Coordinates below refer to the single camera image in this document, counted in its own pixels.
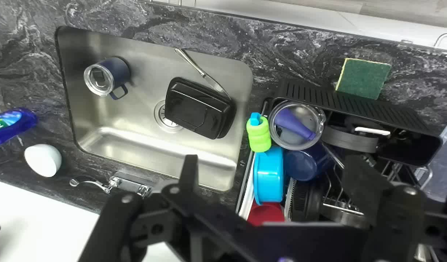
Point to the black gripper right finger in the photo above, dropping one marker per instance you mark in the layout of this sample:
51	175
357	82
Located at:
402	223

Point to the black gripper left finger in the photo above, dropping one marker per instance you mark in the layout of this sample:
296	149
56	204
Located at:
188	213

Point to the dark blue mug clear lid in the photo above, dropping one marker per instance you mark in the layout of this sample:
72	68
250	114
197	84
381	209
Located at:
108	73

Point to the red round dish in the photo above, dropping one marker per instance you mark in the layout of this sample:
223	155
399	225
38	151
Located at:
267	213

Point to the black dish rack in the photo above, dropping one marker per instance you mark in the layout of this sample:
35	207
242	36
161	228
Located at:
359	110

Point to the chrome faucet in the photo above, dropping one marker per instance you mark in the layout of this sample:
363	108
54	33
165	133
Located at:
130	186

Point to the clear plastic container lid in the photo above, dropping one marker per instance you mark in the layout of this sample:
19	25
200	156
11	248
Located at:
443	161

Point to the blue bowl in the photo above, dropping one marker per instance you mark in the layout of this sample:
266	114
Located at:
268	175

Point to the stainless steel sink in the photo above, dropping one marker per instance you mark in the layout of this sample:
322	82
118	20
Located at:
130	146

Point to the black round pan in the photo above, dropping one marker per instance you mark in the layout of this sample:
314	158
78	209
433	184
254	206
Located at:
308	204
347	140

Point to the black rectangular container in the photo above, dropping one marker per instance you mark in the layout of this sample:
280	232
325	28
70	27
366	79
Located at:
199	107

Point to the dark blue cup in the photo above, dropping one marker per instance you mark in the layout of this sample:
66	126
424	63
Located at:
303	165

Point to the thin metal utensil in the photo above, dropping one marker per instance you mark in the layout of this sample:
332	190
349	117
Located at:
201	73

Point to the clear round cup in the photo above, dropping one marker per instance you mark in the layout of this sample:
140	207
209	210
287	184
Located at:
311	117

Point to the green yellow sponge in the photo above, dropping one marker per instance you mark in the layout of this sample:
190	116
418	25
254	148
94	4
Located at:
363	78

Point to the small white bowl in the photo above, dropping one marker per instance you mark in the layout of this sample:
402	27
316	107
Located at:
43	161

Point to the blue green soap package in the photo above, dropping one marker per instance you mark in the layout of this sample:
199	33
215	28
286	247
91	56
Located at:
9	124

